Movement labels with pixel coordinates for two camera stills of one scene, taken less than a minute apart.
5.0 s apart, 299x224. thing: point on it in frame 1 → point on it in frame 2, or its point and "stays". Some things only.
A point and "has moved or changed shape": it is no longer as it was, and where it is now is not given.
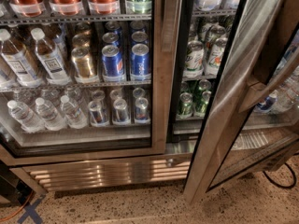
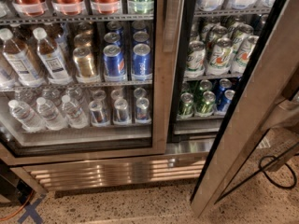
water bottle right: [76, 118] stays
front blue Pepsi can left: [113, 67] stays
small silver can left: [98, 115] stays
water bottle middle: [49, 114] stays
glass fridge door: [252, 115] has moved or changed shape
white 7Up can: [216, 56] → [244, 48]
